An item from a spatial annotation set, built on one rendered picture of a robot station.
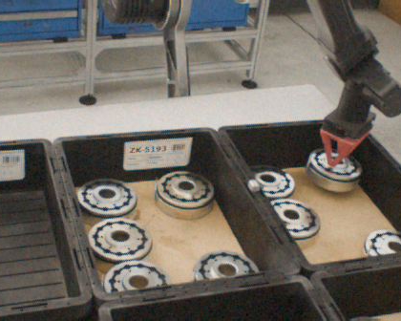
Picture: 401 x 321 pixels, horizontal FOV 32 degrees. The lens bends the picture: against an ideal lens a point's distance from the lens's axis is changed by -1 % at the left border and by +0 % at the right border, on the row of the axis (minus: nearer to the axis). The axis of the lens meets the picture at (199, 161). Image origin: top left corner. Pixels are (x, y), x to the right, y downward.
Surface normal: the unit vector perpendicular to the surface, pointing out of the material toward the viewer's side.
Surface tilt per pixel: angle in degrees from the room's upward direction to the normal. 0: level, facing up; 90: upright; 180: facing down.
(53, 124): 0
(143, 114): 0
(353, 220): 0
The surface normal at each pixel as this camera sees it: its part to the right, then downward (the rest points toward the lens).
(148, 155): 0.30, 0.55
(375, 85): -0.50, -0.48
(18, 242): 0.11, -0.83
